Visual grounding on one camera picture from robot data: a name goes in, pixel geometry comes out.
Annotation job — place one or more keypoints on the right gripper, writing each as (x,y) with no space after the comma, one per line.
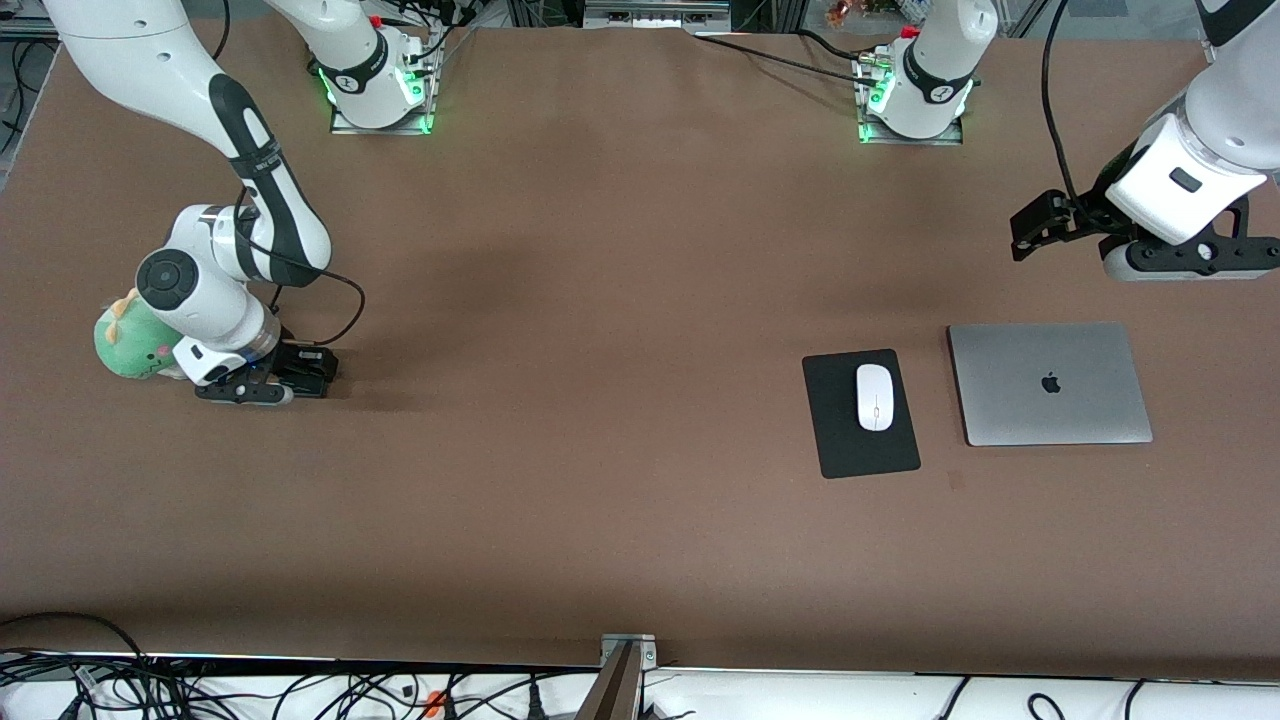
(296,361)

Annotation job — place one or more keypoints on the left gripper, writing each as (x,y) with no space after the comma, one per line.
(1088,212)

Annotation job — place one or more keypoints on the white computer mouse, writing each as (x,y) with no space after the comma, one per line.
(875,390)

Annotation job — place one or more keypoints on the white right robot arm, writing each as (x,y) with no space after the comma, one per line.
(120,40)

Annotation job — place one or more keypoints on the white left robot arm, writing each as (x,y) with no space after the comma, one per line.
(940,60)

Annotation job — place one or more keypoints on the black mouse pad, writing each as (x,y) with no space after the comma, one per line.
(860,455)

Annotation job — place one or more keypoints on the silver laptop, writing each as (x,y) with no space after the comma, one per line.
(1000,400)

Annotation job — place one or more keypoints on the green plush dinosaur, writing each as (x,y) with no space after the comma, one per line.
(125,350)

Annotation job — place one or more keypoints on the white lower panel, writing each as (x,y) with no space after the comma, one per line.
(800,700)

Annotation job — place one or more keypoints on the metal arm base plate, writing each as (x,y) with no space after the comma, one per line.
(870,139)
(340,128)

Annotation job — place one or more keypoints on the aluminium frame post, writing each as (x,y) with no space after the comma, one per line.
(1025,15)

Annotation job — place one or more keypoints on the metal table edge bracket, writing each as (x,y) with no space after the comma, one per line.
(645,655)

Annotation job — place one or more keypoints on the grey camera mount pole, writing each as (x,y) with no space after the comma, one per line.
(610,695)

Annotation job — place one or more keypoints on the aluminium frame rail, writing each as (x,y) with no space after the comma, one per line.
(25,30)

